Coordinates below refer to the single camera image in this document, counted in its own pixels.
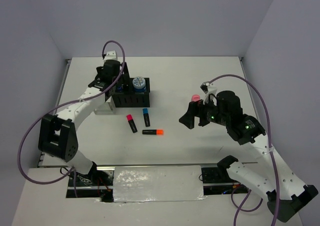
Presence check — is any pink capped bottle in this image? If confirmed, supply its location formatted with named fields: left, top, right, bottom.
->
left=191, top=94, right=201, bottom=102

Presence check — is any orange highlighter marker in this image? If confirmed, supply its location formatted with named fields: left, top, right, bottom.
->
left=142, top=129, right=163, bottom=135

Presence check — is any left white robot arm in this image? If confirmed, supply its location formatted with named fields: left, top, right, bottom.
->
left=38, top=51, right=127, bottom=185

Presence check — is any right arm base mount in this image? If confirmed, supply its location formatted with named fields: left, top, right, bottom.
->
left=198, top=167, right=240, bottom=195

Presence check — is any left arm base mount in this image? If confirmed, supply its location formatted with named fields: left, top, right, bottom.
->
left=65, top=170, right=114, bottom=203

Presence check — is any blue round tin back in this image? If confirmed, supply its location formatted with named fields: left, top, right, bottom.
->
left=132, top=77, right=147, bottom=92

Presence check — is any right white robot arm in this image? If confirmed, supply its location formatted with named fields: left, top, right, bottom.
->
left=179, top=82, right=319, bottom=222

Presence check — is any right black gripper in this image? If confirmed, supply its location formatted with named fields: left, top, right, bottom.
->
left=178, top=94, right=229, bottom=128

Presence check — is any white slotted container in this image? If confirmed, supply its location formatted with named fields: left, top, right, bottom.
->
left=94, top=97, right=116, bottom=115

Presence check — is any pink highlighter marker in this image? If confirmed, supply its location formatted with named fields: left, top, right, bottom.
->
left=126, top=114, right=137, bottom=133

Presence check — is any blue highlighter marker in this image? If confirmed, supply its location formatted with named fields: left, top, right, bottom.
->
left=142, top=108, right=151, bottom=127

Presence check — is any black slotted container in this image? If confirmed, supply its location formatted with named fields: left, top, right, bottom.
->
left=112, top=78, right=150, bottom=108

